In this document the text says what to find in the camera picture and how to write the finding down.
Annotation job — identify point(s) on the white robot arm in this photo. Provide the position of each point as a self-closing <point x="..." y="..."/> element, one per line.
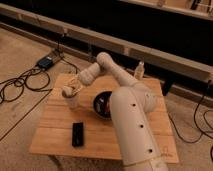
<point x="129" y="104"/>

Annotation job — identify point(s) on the black remote control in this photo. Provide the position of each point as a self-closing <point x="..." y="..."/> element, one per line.
<point x="78" y="134"/>

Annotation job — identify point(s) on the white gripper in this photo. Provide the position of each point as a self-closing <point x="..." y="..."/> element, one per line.
<point x="75" y="82"/>

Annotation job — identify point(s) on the white sponge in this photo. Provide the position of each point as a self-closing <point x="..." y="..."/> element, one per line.
<point x="67" y="92"/>

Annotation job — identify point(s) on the wooden table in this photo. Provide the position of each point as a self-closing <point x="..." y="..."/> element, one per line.
<point x="53" y="135"/>

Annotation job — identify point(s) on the black bowl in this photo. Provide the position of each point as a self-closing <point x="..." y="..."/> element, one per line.
<point x="99" y="104"/>

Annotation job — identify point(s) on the black power adapter box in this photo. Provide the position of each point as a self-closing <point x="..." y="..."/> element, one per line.
<point x="45" y="63"/>

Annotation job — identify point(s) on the red object in bowl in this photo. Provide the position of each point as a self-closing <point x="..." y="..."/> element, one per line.
<point x="107" y="107"/>

